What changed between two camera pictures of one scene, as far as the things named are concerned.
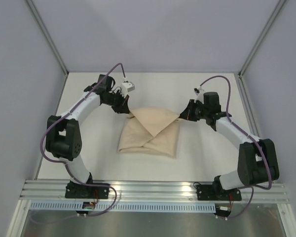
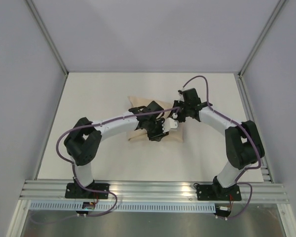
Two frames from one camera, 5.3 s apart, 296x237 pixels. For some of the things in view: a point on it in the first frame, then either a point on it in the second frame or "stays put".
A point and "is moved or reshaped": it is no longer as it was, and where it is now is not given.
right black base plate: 211,192 stays put
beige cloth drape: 150,130 is moved or reshaped
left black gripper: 122,108 to 158,137
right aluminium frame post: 262,37 stays put
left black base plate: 73,190 stays put
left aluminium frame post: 47,35 stays put
